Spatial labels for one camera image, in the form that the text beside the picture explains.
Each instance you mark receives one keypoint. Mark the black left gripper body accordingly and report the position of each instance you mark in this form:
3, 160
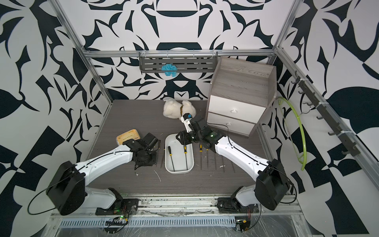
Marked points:
150, 159

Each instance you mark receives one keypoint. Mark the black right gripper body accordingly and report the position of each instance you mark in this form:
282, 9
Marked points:
192, 137

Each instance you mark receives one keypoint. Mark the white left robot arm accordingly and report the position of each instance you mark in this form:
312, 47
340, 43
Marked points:
69, 189

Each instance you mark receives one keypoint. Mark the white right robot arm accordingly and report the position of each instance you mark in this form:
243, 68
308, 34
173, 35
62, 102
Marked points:
271, 182

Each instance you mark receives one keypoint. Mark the white plastic storage box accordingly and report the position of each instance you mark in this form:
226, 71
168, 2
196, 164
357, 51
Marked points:
178, 156

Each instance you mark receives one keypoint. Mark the yellow sponge block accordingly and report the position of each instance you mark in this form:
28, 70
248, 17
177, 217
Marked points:
131, 134

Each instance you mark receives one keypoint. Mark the white plush toy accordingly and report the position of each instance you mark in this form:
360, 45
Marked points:
175, 110

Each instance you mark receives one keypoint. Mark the grey wooden drawer cabinet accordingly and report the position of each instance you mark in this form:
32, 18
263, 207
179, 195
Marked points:
247, 87

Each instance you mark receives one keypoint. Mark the teal crumpled cloth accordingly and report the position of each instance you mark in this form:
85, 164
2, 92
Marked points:
170, 70

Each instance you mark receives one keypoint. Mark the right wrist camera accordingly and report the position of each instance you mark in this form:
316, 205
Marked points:
186, 119

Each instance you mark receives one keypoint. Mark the grey slotted wall shelf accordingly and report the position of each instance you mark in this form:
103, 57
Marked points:
185, 64

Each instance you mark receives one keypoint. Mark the white perforated cable duct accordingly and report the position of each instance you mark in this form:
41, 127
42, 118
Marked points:
148, 222

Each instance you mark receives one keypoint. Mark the grey wall hook rail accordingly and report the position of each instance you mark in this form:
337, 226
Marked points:
327, 113

